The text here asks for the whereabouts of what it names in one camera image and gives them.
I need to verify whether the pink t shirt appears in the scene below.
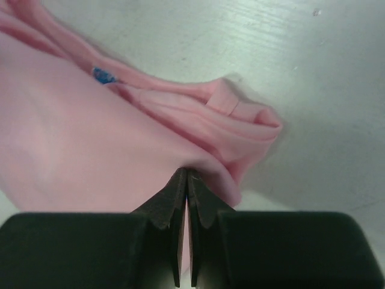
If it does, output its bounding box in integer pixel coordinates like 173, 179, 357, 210
1, 1, 282, 211

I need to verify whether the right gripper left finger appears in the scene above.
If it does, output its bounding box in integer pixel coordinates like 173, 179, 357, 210
1, 169, 186, 288

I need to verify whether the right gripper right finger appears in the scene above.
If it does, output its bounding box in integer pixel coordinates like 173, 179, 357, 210
187, 170, 384, 288

